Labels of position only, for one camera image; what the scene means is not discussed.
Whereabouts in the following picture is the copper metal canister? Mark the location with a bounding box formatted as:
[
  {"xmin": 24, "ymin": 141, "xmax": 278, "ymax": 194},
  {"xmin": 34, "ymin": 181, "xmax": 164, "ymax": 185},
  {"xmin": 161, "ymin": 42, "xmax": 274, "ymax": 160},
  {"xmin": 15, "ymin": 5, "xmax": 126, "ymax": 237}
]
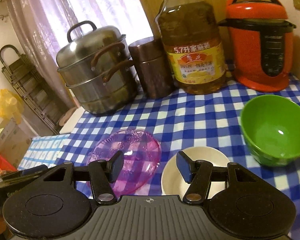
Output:
[{"xmin": 128, "ymin": 37, "xmax": 175, "ymax": 98}]

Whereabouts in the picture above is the stainless steel steamer pot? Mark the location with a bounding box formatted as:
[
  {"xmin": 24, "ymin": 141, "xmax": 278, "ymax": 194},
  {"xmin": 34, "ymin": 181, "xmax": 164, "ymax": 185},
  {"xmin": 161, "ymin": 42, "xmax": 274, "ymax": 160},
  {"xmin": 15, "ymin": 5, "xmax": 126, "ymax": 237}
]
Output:
[{"xmin": 56, "ymin": 21, "xmax": 138, "ymax": 117}]

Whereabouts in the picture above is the sheer patterned curtain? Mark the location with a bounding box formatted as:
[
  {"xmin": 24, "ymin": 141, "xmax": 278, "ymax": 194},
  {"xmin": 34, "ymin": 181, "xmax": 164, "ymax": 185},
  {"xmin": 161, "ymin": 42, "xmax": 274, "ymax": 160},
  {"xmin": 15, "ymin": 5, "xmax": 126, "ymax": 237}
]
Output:
[{"xmin": 2, "ymin": 0, "xmax": 155, "ymax": 110}]

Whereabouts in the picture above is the cooking oil bottle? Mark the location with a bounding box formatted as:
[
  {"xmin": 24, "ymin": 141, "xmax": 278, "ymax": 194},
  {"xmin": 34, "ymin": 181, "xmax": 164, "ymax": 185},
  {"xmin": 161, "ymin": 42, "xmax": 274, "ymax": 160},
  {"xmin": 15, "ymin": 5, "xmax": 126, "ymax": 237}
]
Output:
[{"xmin": 154, "ymin": 0, "xmax": 228, "ymax": 95}]

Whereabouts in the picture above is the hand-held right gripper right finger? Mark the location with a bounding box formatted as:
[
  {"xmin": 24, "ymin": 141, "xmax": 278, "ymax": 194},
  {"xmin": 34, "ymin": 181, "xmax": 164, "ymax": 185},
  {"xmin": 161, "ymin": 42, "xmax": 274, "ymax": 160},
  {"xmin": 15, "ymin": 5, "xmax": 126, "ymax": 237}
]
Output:
[{"xmin": 176, "ymin": 151, "xmax": 255, "ymax": 204}]

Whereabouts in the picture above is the cardboard box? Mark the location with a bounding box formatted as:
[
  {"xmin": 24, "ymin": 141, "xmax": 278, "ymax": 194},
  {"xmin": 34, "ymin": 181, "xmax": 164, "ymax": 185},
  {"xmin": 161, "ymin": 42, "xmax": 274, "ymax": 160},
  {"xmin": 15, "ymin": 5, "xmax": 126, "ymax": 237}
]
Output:
[{"xmin": 0, "ymin": 119, "xmax": 33, "ymax": 167}]

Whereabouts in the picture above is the white plate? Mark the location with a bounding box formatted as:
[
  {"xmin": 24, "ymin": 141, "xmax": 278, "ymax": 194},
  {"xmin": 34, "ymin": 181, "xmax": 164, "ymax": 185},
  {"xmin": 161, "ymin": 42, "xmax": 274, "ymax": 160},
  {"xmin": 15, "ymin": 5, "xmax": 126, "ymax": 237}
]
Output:
[{"xmin": 161, "ymin": 147, "xmax": 231, "ymax": 195}]

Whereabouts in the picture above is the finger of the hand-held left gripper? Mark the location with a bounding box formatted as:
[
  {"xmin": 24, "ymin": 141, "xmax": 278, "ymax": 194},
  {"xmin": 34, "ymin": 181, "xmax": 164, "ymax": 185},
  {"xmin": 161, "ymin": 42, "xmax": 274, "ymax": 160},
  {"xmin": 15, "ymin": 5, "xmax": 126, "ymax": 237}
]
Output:
[{"xmin": 4, "ymin": 164, "xmax": 48, "ymax": 182}]

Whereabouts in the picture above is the black folding metal rack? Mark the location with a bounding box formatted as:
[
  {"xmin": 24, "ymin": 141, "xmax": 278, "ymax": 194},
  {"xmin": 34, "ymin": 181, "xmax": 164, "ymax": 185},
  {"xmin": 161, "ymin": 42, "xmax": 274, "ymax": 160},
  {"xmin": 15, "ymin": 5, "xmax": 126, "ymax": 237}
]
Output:
[{"xmin": 0, "ymin": 44, "xmax": 62, "ymax": 135}]

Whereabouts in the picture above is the red electric pressure cooker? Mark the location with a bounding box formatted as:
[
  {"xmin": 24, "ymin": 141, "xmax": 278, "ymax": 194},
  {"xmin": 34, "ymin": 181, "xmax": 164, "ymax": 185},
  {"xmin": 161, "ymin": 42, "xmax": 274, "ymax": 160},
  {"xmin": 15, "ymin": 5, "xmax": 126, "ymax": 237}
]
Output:
[{"xmin": 217, "ymin": 0, "xmax": 297, "ymax": 92}]

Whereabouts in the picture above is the pink transparent plate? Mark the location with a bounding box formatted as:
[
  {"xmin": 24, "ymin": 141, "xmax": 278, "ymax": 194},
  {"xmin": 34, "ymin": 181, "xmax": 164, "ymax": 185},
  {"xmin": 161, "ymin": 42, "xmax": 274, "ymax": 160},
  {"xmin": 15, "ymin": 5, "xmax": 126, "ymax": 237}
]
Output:
[{"xmin": 86, "ymin": 128, "xmax": 162, "ymax": 196}]

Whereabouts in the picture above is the blue white checkered tablecloth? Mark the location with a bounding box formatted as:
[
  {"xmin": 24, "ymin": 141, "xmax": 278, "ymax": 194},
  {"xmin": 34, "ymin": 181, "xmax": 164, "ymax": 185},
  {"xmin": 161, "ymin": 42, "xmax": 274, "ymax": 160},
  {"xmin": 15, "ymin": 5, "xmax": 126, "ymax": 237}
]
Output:
[{"xmin": 17, "ymin": 60, "xmax": 300, "ymax": 230}]

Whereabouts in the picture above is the yellow plastic bag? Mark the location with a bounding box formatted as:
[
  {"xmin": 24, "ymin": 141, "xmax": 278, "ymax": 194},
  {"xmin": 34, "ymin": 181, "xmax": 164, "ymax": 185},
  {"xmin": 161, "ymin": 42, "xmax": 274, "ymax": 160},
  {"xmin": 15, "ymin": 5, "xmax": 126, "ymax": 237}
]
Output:
[{"xmin": 0, "ymin": 89, "xmax": 24, "ymax": 125}]

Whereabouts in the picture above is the light blue checkered cloth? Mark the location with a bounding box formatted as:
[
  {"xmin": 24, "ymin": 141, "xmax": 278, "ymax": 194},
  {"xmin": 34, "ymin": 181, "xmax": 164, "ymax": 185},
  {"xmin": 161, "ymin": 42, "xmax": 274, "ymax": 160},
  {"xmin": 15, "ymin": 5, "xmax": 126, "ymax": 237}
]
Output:
[{"xmin": 19, "ymin": 134, "xmax": 70, "ymax": 169}]

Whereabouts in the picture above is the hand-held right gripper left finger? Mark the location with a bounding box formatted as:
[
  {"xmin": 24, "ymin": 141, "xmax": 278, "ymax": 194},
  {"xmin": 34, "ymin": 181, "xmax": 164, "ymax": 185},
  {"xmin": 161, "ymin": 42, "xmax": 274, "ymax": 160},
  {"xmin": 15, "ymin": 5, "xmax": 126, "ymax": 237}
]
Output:
[{"xmin": 41, "ymin": 151, "xmax": 125, "ymax": 204}]

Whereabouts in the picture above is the red plastic crate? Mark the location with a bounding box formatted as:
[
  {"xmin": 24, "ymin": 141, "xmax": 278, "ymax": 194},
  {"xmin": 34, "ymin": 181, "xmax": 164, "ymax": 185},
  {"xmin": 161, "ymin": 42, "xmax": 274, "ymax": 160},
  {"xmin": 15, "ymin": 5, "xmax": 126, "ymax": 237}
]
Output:
[{"xmin": 0, "ymin": 154, "xmax": 18, "ymax": 178}]

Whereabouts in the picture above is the green bowl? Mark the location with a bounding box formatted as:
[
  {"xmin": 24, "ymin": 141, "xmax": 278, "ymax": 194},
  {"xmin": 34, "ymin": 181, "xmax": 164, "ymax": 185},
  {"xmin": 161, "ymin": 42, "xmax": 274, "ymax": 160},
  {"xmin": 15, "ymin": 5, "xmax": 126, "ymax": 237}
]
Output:
[{"xmin": 240, "ymin": 95, "xmax": 300, "ymax": 167}]

